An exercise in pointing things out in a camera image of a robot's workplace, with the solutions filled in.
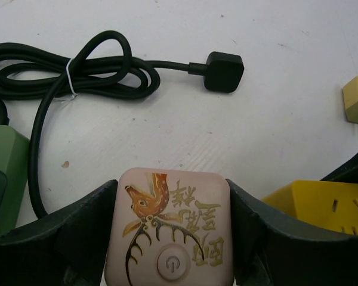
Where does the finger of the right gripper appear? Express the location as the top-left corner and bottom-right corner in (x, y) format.
(321, 153), (358, 184)

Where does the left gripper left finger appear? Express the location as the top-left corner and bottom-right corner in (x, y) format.
(0, 180), (118, 285)

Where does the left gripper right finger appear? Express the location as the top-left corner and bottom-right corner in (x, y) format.
(227, 180), (358, 285)

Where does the yellow cube adapter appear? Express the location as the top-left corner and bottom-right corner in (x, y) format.
(261, 181), (358, 235)

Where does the light pink cube adapter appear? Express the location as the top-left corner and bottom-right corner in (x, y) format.
(104, 168), (234, 285)

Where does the green power strip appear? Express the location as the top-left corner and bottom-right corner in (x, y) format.
(0, 125), (29, 236)

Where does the black cord of beige strip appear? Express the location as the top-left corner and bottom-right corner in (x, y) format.
(0, 30), (245, 218)

